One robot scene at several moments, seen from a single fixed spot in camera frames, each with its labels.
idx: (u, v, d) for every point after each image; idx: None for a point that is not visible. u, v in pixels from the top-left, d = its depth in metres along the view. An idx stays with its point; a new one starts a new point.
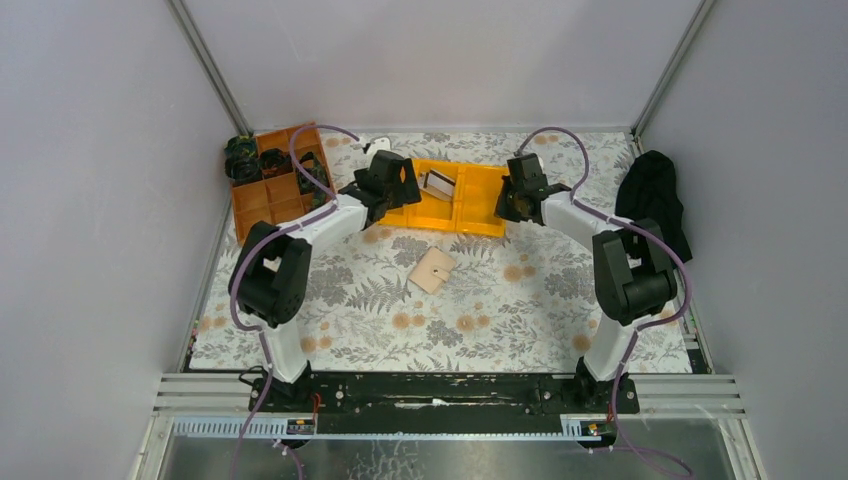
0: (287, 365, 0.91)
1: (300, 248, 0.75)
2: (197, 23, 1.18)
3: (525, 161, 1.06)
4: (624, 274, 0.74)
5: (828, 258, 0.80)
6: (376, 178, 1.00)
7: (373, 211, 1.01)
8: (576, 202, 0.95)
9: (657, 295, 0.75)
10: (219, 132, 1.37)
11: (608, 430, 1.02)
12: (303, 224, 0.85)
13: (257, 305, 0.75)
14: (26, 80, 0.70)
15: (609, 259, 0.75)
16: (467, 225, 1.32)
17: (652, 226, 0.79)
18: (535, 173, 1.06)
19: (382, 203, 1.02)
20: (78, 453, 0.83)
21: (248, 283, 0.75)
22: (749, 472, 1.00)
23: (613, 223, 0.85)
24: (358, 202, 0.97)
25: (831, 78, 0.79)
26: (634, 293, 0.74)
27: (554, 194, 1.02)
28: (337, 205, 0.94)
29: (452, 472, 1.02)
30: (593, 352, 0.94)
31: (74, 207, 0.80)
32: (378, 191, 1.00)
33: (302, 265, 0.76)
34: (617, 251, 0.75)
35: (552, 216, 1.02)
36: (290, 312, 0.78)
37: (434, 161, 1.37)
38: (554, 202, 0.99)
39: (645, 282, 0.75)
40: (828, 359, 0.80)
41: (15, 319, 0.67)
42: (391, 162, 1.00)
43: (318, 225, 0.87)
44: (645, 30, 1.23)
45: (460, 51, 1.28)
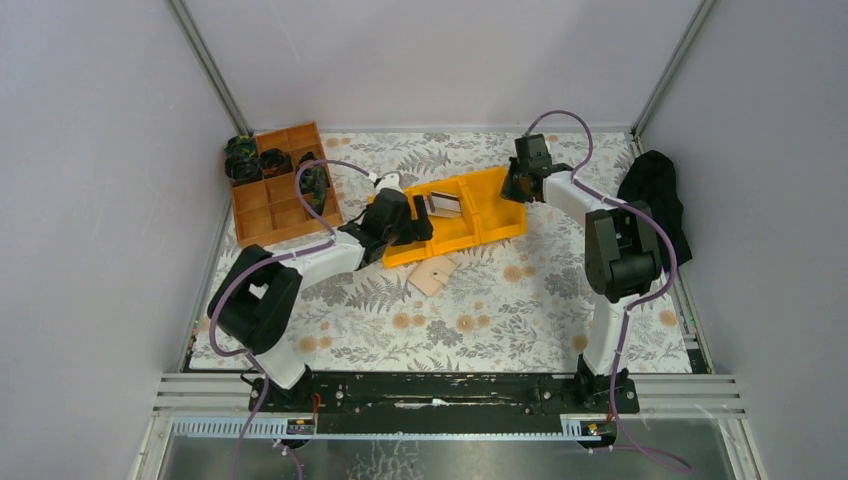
0: (279, 375, 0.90)
1: (288, 278, 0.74)
2: (197, 23, 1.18)
3: (530, 139, 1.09)
4: (612, 250, 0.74)
5: (829, 258, 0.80)
6: (378, 217, 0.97)
7: (369, 254, 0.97)
8: (576, 180, 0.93)
9: (641, 274, 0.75)
10: (219, 132, 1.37)
11: (608, 430, 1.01)
12: (297, 254, 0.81)
13: (234, 332, 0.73)
14: (27, 80, 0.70)
15: (600, 235, 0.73)
16: (494, 232, 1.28)
17: (644, 207, 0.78)
18: (540, 152, 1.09)
19: (382, 244, 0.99)
20: (79, 452, 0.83)
21: (229, 308, 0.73)
22: (749, 472, 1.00)
23: (607, 203, 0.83)
24: (355, 242, 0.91)
25: (832, 77, 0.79)
26: (619, 270, 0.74)
27: (556, 173, 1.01)
28: (334, 240, 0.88)
29: (452, 471, 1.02)
30: (589, 345, 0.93)
31: (74, 206, 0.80)
32: (378, 232, 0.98)
33: (289, 296, 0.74)
34: (609, 228, 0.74)
35: (551, 194, 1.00)
36: (270, 341, 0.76)
37: (433, 184, 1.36)
38: (554, 180, 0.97)
39: (632, 261, 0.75)
40: (828, 359, 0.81)
41: (15, 318, 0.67)
42: (396, 203, 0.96)
43: (313, 256, 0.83)
44: (645, 30, 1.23)
45: (460, 52, 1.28)
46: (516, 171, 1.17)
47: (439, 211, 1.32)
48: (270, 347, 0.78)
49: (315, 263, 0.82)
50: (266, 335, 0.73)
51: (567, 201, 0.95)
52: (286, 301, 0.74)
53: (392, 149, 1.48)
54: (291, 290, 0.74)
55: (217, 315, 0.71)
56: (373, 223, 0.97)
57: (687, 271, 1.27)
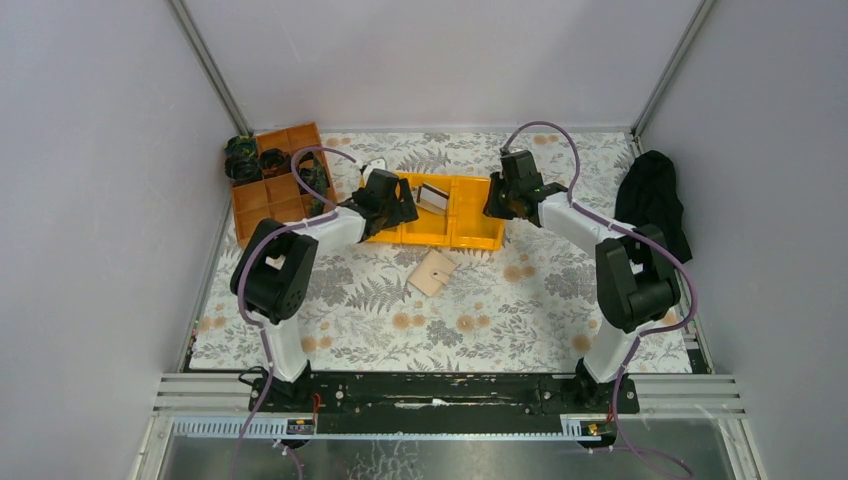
0: (288, 362, 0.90)
1: (306, 243, 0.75)
2: (197, 23, 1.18)
3: (519, 159, 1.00)
4: (628, 284, 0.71)
5: (829, 258, 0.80)
6: (372, 194, 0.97)
7: (369, 226, 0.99)
8: (574, 204, 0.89)
9: (661, 302, 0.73)
10: (219, 132, 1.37)
11: (608, 430, 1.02)
12: (309, 225, 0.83)
13: (259, 301, 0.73)
14: (27, 80, 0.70)
15: (614, 268, 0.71)
16: (465, 240, 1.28)
17: (654, 232, 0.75)
18: (530, 172, 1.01)
19: (378, 218, 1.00)
20: (78, 453, 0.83)
21: (252, 278, 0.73)
22: (749, 472, 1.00)
23: (614, 230, 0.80)
24: (357, 214, 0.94)
25: (831, 77, 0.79)
26: (638, 301, 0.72)
27: (552, 197, 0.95)
28: (337, 213, 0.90)
29: (452, 471, 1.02)
30: (593, 355, 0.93)
31: (74, 206, 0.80)
32: (376, 207, 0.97)
33: (308, 260, 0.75)
34: (620, 260, 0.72)
35: (549, 218, 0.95)
36: (292, 308, 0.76)
37: (427, 175, 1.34)
38: (551, 204, 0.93)
39: (647, 290, 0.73)
40: (828, 359, 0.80)
41: (15, 318, 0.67)
42: (388, 178, 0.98)
43: (322, 226, 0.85)
44: (645, 30, 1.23)
45: (460, 52, 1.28)
46: (501, 188, 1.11)
47: (424, 203, 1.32)
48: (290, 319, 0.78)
49: (326, 232, 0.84)
50: (290, 301, 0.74)
51: (566, 225, 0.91)
52: (306, 265, 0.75)
53: (392, 149, 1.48)
54: (310, 253, 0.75)
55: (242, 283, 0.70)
56: (368, 199, 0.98)
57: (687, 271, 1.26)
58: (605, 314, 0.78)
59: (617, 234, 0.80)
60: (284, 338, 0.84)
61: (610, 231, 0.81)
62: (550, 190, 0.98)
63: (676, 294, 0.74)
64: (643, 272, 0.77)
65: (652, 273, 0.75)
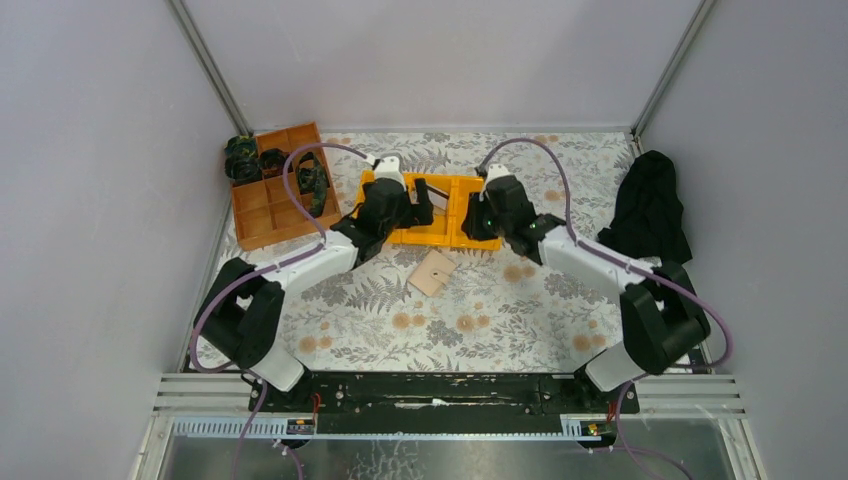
0: (282, 373, 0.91)
1: (270, 294, 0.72)
2: (197, 23, 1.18)
3: (509, 190, 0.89)
4: (659, 328, 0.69)
5: (829, 258, 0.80)
6: (371, 213, 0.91)
7: (364, 252, 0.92)
8: (582, 243, 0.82)
9: (693, 339, 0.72)
10: (219, 132, 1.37)
11: (608, 430, 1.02)
12: (281, 265, 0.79)
13: (219, 346, 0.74)
14: (28, 81, 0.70)
15: (646, 321, 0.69)
16: (465, 241, 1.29)
17: (676, 269, 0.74)
18: (521, 203, 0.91)
19: (376, 243, 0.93)
20: (78, 453, 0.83)
21: (215, 321, 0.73)
22: (749, 472, 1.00)
23: (633, 272, 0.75)
24: (349, 242, 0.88)
25: (831, 77, 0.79)
26: (672, 345, 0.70)
27: (552, 233, 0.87)
28: (323, 244, 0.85)
29: (452, 471, 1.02)
30: (597, 367, 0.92)
31: (74, 205, 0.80)
32: (373, 228, 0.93)
33: (272, 311, 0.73)
34: (649, 305, 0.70)
35: (551, 258, 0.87)
36: (257, 355, 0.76)
37: (427, 176, 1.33)
38: (552, 245, 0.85)
39: (677, 329, 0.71)
40: (828, 359, 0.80)
41: (15, 317, 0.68)
42: (391, 195, 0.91)
43: (298, 265, 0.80)
44: (644, 31, 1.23)
45: (460, 52, 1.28)
46: (484, 212, 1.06)
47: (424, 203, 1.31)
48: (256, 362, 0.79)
49: (300, 273, 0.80)
50: (250, 351, 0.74)
51: (574, 267, 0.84)
52: (269, 316, 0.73)
53: (392, 150, 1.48)
54: (273, 305, 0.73)
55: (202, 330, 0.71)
56: (368, 220, 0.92)
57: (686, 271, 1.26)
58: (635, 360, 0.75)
59: (639, 277, 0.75)
60: (261, 368, 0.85)
61: (630, 274, 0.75)
62: (547, 222, 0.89)
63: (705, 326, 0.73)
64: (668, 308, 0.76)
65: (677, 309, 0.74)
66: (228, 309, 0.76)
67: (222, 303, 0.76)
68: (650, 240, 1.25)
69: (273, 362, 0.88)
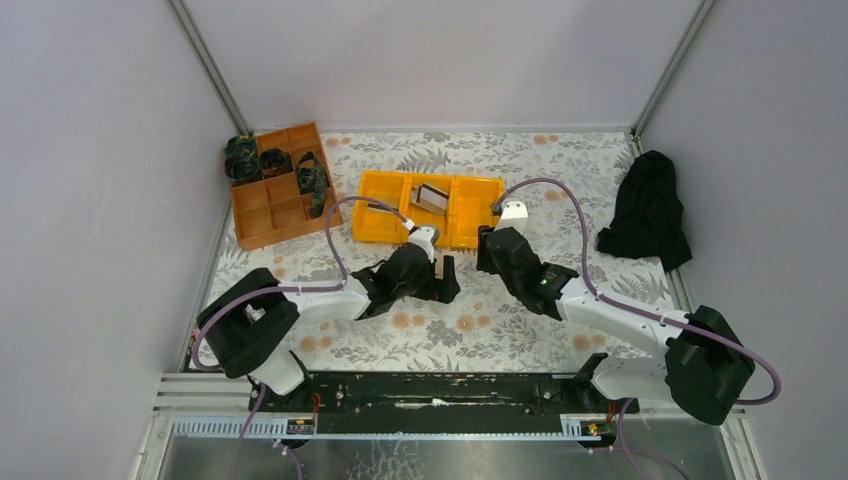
0: (280, 379, 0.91)
1: (284, 313, 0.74)
2: (196, 23, 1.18)
3: (513, 249, 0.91)
4: (709, 377, 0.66)
5: (829, 257, 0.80)
6: (389, 272, 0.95)
7: (373, 307, 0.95)
8: (604, 297, 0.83)
9: (741, 380, 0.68)
10: (219, 132, 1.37)
11: (608, 430, 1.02)
12: (303, 289, 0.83)
13: (214, 346, 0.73)
14: (28, 80, 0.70)
15: (690, 371, 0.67)
16: (465, 240, 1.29)
17: (710, 314, 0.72)
18: (526, 258, 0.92)
19: (386, 302, 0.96)
20: (77, 453, 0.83)
21: (219, 325, 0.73)
22: (749, 471, 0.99)
23: (669, 324, 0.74)
24: (365, 293, 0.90)
25: (831, 76, 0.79)
26: (725, 390, 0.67)
27: (567, 290, 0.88)
28: (344, 284, 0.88)
29: (452, 472, 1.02)
30: (607, 376, 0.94)
31: (74, 204, 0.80)
32: (389, 287, 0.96)
33: (282, 329, 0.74)
34: (693, 360, 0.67)
35: (571, 313, 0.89)
36: (245, 368, 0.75)
37: (427, 175, 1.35)
38: (571, 301, 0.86)
39: (728, 373, 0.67)
40: (829, 358, 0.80)
41: (14, 316, 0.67)
42: (414, 260, 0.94)
43: (317, 294, 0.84)
44: (644, 30, 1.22)
45: (460, 52, 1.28)
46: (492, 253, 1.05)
47: (424, 203, 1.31)
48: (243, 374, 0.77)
49: (317, 302, 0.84)
50: (241, 363, 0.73)
51: (600, 321, 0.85)
52: (275, 333, 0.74)
53: (392, 149, 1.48)
54: (284, 324, 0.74)
55: (207, 330, 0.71)
56: (385, 278, 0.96)
57: (687, 271, 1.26)
58: (696, 414, 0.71)
59: (677, 331, 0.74)
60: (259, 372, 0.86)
61: (666, 327, 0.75)
62: (557, 275, 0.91)
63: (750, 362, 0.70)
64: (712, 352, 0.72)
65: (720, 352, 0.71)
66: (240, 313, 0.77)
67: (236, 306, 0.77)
68: (650, 240, 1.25)
69: (273, 368, 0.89)
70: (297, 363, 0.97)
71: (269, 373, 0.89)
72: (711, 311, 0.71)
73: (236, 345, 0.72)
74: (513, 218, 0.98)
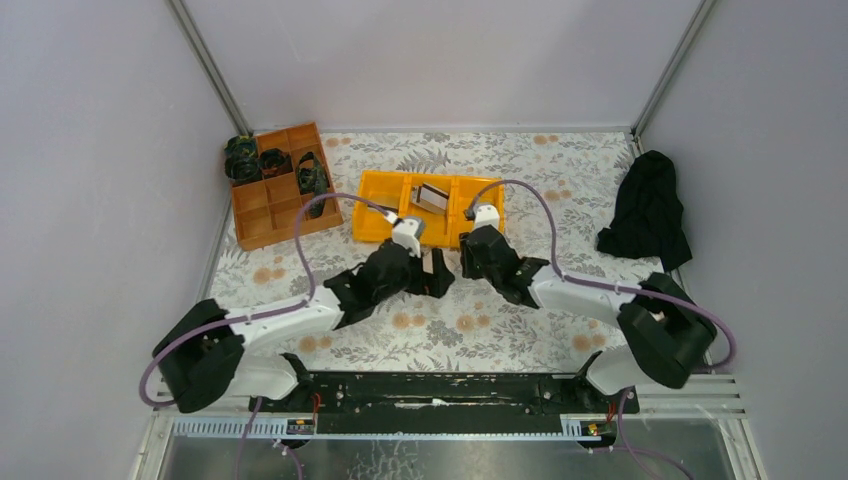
0: (270, 387, 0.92)
1: (228, 350, 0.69)
2: (197, 23, 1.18)
3: (491, 243, 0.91)
4: (667, 343, 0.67)
5: (829, 257, 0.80)
6: (367, 275, 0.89)
7: (352, 314, 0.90)
8: (568, 277, 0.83)
9: (702, 346, 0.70)
10: (219, 132, 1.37)
11: (608, 430, 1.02)
12: (253, 316, 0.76)
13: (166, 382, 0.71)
14: (28, 81, 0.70)
15: (647, 335, 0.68)
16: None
17: (663, 279, 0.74)
18: (503, 252, 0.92)
19: (368, 307, 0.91)
20: (77, 453, 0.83)
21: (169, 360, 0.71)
22: (749, 472, 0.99)
23: (624, 291, 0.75)
24: (336, 303, 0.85)
25: (830, 76, 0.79)
26: (684, 355, 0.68)
27: (537, 276, 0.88)
28: (308, 300, 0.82)
29: (452, 472, 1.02)
30: (597, 372, 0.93)
31: (74, 204, 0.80)
32: (368, 290, 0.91)
33: (227, 366, 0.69)
34: (648, 323, 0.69)
35: (544, 298, 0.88)
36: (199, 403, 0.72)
37: (427, 175, 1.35)
38: (542, 285, 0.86)
39: (687, 339, 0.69)
40: (829, 358, 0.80)
41: (15, 316, 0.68)
42: (391, 263, 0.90)
43: (273, 319, 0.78)
44: (644, 30, 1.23)
45: (459, 52, 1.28)
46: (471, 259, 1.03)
47: (424, 202, 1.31)
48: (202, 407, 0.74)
49: (276, 327, 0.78)
50: (193, 399, 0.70)
51: (568, 302, 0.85)
52: (222, 371, 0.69)
53: (392, 149, 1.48)
54: (229, 362, 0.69)
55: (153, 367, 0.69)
56: (363, 281, 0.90)
57: (687, 271, 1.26)
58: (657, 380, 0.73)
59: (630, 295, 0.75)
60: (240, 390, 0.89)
61: (621, 294, 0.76)
62: (532, 265, 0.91)
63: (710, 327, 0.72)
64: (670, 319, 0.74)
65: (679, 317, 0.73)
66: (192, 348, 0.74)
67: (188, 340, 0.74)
68: (650, 240, 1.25)
69: (254, 382, 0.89)
70: (287, 366, 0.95)
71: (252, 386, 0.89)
72: (664, 276, 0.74)
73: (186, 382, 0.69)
74: (485, 222, 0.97)
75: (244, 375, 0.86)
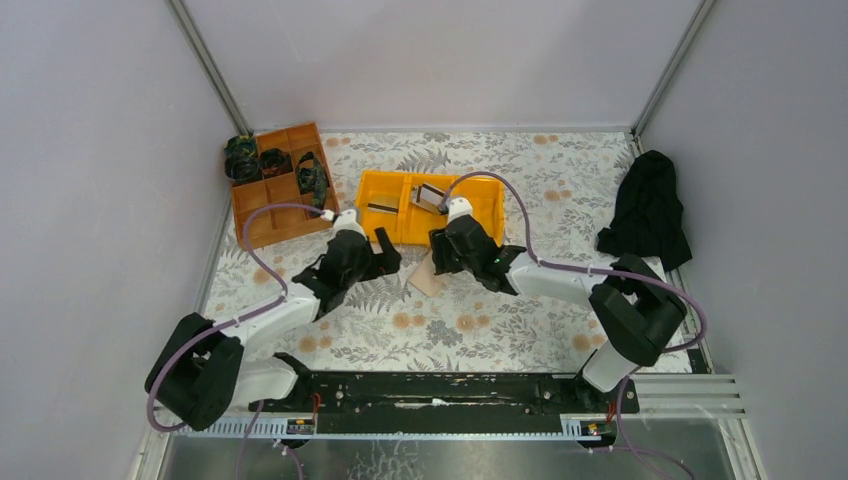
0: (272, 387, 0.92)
1: (228, 351, 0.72)
2: (196, 23, 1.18)
3: (467, 233, 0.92)
4: (637, 320, 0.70)
5: (829, 257, 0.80)
6: (333, 263, 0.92)
7: (326, 303, 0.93)
8: (544, 262, 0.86)
9: (673, 325, 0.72)
10: (219, 132, 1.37)
11: (608, 430, 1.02)
12: (240, 319, 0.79)
13: (172, 406, 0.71)
14: (28, 81, 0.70)
15: (617, 313, 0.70)
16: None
17: (635, 260, 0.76)
18: (478, 241, 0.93)
19: (338, 293, 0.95)
20: (77, 453, 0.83)
21: (169, 382, 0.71)
22: (749, 471, 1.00)
23: (596, 274, 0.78)
24: (310, 292, 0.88)
25: (831, 76, 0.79)
26: (656, 334, 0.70)
27: (515, 262, 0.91)
28: (285, 296, 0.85)
29: (452, 472, 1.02)
30: (594, 369, 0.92)
31: (74, 205, 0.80)
32: (336, 278, 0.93)
33: (231, 366, 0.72)
34: (617, 302, 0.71)
35: (523, 284, 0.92)
36: (212, 416, 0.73)
37: (426, 175, 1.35)
38: (518, 272, 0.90)
39: (659, 317, 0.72)
40: (828, 358, 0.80)
41: (15, 316, 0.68)
42: (353, 249, 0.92)
43: (258, 318, 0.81)
44: (644, 30, 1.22)
45: (459, 52, 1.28)
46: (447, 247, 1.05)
47: (424, 202, 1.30)
48: (213, 422, 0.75)
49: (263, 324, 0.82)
50: (207, 412, 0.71)
51: (545, 286, 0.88)
52: (227, 373, 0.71)
53: (392, 149, 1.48)
54: (231, 362, 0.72)
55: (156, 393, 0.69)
56: (330, 270, 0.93)
57: (687, 271, 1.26)
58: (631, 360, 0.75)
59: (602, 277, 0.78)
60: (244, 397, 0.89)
61: (593, 276, 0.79)
62: (509, 253, 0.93)
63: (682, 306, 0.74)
64: (642, 299, 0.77)
65: (650, 297, 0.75)
66: (185, 367, 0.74)
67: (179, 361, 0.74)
68: (651, 240, 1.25)
69: (255, 385, 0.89)
70: (283, 364, 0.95)
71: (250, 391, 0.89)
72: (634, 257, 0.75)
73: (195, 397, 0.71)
74: (458, 215, 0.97)
75: (244, 379, 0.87)
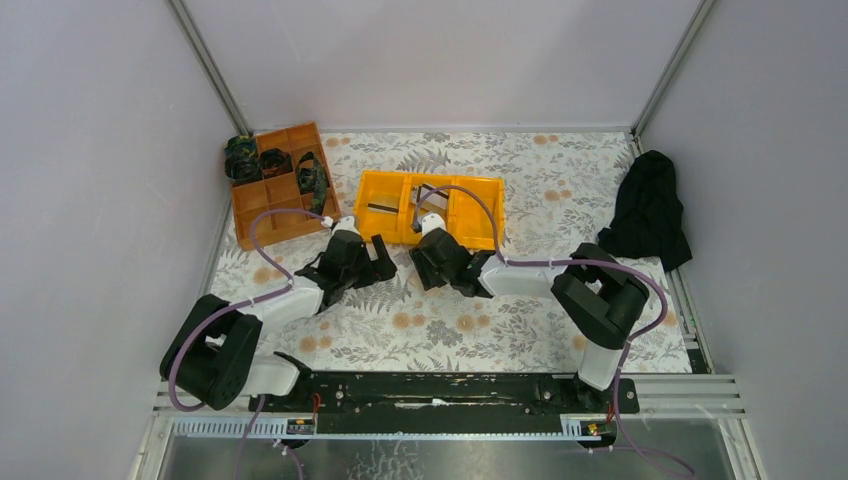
0: (277, 380, 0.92)
1: (247, 327, 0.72)
2: (196, 23, 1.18)
3: (438, 244, 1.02)
4: (600, 306, 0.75)
5: (828, 257, 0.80)
6: (332, 260, 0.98)
7: (327, 296, 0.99)
8: (510, 262, 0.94)
9: (636, 306, 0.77)
10: (219, 132, 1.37)
11: (608, 430, 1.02)
12: (255, 300, 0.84)
13: (192, 387, 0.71)
14: (26, 81, 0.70)
15: (580, 301, 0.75)
16: (464, 240, 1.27)
17: (592, 250, 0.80)
18: (451, 253, 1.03)
19: (336, 287, 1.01)
20: (77, 453, 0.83)
21: (187, 364, 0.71)
22: (749, 472, 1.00)
23: (557, 265, 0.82)
24: (313, 284, 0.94)
25: (831, 77, 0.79)
26: (619, 317, 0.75)
27: (486, 266, 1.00)
28: (292, 285, 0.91)
29: (452, 472, 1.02)
30: (585, 366, 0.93)
31: (73, 205, 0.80)
32: (334, 274, 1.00)
33: (250, 342, 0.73)
34: (578, 290, 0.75)
35: (495, 286, 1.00)
36: (230, 396, 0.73)
37: (426, 175, 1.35)
38: (489, 274, 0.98)
39: (622, 301, 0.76)
40: (828, 358, 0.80)
41: (14, 317, 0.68)
42: (349, 243, 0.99)
43: (271, 302, 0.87)
44: (644, 30, 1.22)
45: (458, 51, 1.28)
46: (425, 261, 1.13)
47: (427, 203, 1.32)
48: (230, 403, 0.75)
49: (273, 308, 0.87)
50: (224, 391, 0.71)
51: (513, 285, 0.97)
52: (247, 350, 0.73)
53: (392, 149, 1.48)
54: (251, 338, 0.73)
55: (174, 373, 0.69)
56: (330, 267, 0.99)
57: (687, 271, 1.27)
58: (599, 343, 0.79)
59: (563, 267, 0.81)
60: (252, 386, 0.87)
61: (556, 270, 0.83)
62: (481, 258, 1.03)
63: (644, 288, 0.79)
64: (603, 285, 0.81)
65: (611, 283, 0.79)
66: (201, 349, 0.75)
67: (195, 343, 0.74)
68: (650, 240, 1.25)
69: (264, 375, 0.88)
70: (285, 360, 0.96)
71: (254, 381, 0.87)
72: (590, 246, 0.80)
73: (213, 375, 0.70)
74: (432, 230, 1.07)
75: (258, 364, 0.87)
